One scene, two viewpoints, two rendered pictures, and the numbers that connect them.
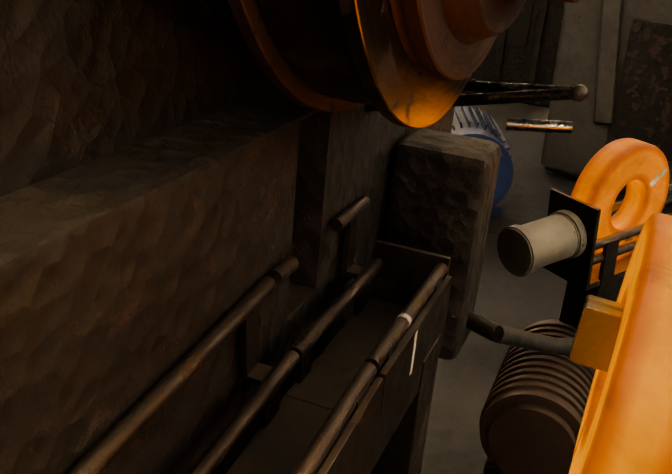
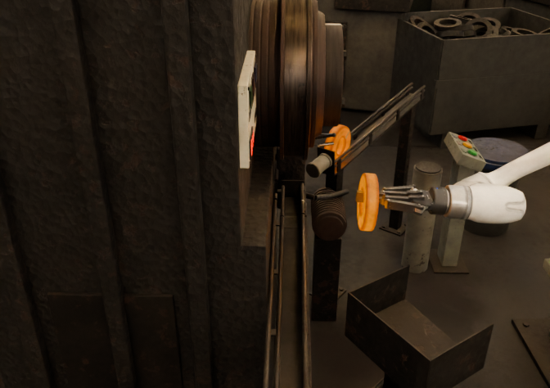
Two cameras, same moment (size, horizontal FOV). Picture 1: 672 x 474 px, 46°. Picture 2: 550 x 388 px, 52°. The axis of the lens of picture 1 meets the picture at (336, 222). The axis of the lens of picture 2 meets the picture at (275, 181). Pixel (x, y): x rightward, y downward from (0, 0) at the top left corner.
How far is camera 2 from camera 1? 1.13 m
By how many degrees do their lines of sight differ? 18
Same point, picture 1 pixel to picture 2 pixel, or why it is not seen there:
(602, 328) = (360, 195)
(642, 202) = (344, 143)
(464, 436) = not seen: hidden behind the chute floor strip
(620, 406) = (367, 207)
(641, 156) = (342, 130)
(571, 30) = not seen: hidden behind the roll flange
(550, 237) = (322, 164)
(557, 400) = (335, 212)
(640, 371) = (369, 201)
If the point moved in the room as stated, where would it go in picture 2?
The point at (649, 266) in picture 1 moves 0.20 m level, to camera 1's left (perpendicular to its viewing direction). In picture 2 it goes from (367, 185) to (295, 197)
